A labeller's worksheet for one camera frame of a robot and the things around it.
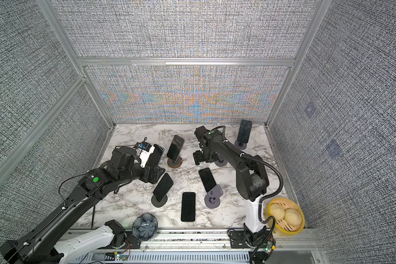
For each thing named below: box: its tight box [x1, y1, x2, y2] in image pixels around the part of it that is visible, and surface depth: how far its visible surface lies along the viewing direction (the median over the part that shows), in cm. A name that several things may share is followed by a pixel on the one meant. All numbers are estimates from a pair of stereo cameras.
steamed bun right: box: [283, 207, 302, 227], surface depth 76 cm
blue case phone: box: [198, 167, 217, 193], surface depth 95 cm
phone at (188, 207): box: [180, 191, 196, 223], surface depth 83 cm
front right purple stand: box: [204, 184, 224, 209], surface depth 84 cm
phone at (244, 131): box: [237, 119, 253, 144], surface depth 102 cm
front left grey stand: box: [150, 194, 168, 208], surface depth 87 cm
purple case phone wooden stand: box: [166, 134, 186, 163], surface depth 94 cm
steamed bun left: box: [270, 202, 285, 221], surface depth 77 cm
